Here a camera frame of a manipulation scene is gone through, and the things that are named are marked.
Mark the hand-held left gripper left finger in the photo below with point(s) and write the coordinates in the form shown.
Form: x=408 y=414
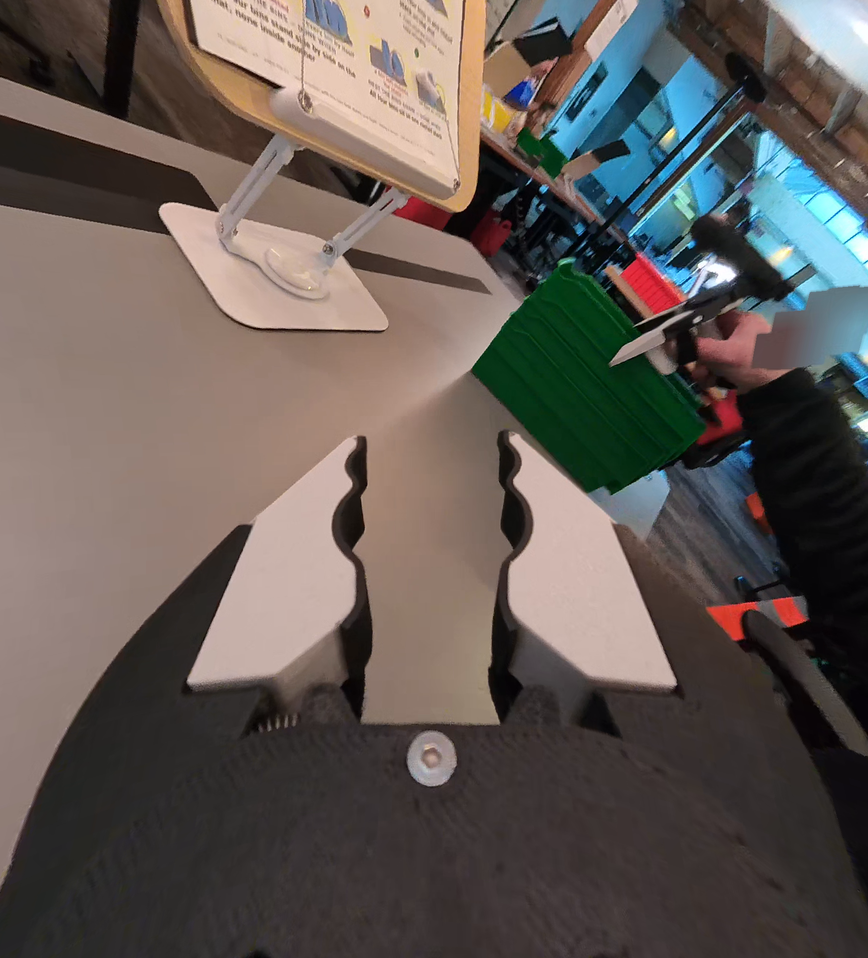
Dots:
x=284 y=599

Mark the red bag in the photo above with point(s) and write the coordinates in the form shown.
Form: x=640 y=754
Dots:
x=722 y=426
x=492 y=236
x=423 y=215

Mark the person's right forearm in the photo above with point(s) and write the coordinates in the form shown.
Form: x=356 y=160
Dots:
x=815 y=486

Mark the person's right hand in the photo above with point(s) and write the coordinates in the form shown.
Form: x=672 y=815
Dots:
x=726 y=352

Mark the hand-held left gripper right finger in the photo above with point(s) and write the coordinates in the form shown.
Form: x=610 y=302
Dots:
x=584 y=599

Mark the black tape strip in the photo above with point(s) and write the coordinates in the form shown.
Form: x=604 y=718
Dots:
x=30 y=150

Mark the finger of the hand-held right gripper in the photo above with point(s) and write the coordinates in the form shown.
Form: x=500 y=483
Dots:
x=685 y=314
x=651 y=348

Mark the orange striped object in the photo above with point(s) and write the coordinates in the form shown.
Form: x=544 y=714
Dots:
x=733 y=617

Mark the black chair armrest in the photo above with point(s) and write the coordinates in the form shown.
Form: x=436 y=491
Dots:
x=801 y=673

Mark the black floor lamp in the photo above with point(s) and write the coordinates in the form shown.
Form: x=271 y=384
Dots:
x=747 y=73

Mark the printed instruction sheet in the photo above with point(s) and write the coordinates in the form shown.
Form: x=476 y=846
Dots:
x=329 y=45

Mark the red plastic tray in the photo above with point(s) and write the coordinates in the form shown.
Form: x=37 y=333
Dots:
x=651 y=281

